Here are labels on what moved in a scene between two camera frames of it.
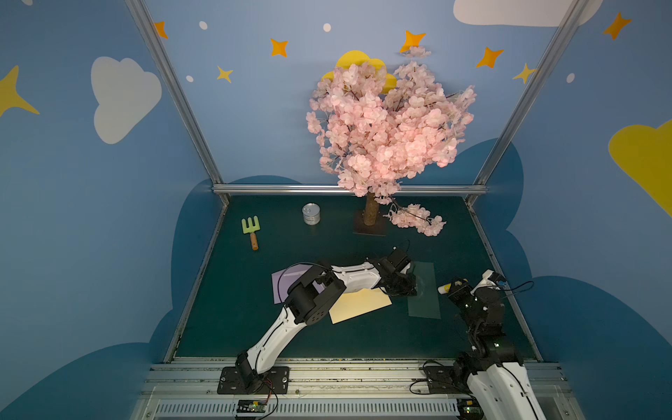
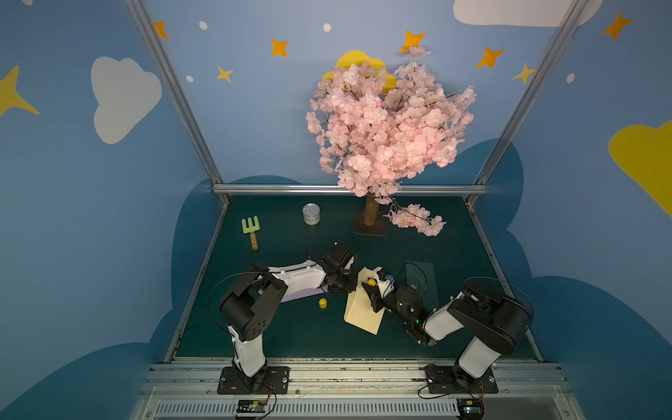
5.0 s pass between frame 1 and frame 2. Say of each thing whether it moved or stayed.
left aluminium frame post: stayed
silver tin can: stayed
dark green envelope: stayed
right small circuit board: stayed
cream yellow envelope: moved
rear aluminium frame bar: stayed
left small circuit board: stayed
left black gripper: moved
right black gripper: moved
